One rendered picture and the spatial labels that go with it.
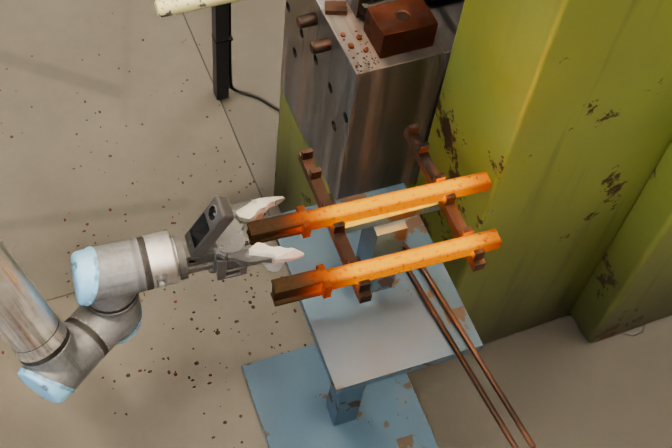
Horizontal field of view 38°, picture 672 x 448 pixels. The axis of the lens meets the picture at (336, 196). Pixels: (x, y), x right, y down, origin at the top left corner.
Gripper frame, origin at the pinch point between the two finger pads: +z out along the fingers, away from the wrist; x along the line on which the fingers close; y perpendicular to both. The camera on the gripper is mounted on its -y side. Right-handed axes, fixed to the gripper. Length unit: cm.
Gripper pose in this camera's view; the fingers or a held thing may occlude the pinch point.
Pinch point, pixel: (291, 223)
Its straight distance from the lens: 165.0
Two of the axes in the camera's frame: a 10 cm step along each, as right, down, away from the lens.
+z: 9.5, -2.1, 2.5
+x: 3.1, 7.9, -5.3
